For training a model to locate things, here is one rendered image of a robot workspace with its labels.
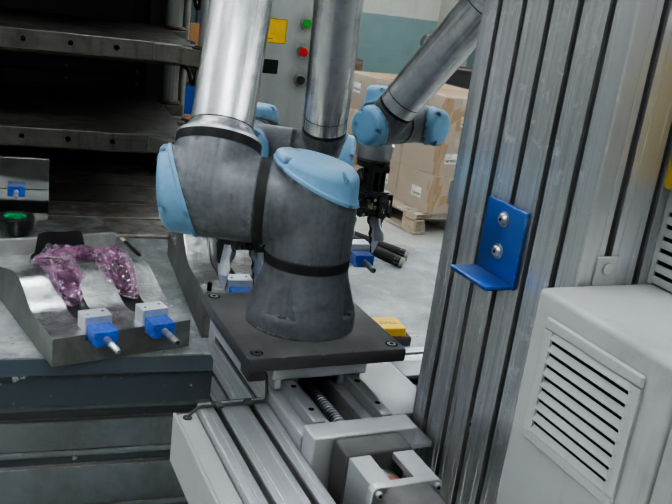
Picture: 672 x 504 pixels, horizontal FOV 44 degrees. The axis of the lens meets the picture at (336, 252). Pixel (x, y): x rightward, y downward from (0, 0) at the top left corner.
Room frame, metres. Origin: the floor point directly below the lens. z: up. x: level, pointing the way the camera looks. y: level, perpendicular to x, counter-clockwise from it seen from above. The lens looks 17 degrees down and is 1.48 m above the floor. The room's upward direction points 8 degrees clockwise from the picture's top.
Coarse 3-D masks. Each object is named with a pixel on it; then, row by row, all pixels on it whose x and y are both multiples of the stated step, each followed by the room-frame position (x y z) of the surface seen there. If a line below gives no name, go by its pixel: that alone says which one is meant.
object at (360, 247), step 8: (360, 240) 1.76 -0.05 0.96; (352, 248) 1.73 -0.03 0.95; (360, 248) 1.74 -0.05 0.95; (368, 248) 1.74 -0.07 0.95; (352, 256) 1.71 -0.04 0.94; (360, 256) 1.69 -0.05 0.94; (368, 256) 1.70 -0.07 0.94; (352, 264) 1.70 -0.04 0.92; (360, 264) 1.69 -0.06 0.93; (368, 264) 1.67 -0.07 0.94
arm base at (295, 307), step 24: (264, 264) 1.05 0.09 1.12; (288, 264) 1.01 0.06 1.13; (264, 288) 1.02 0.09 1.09; (288, 288) 1.01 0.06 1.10; (312, 288) 1.01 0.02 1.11; (336, 288) 1.02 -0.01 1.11; (264, 312) 1.01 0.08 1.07; (288, 312) 1.00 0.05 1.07; (312, 312) 1.00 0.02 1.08; (336, 312) 1.02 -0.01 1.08; (288, 336) 0.99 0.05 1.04; (312, 336) 0.99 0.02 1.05; (336, 336) 1.01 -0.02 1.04
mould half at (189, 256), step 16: (176, 240) 1.83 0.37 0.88; (192, 240) 1.74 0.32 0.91; (176, 256) 1.82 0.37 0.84; (192, 256) 1.70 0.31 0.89; (208, 256) 1.71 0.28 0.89; (240, 256) 1.74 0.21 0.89; (176, 272) 1.80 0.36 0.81; (192, 272) 1.62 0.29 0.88; (208, 272) 1.63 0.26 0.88; (240, 272) 1.65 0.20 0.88; (192, 288) 1.61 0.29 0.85; (192, 304) 1.59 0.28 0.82; (208, 320) 1.49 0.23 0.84; (208, 336) 1.49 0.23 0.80
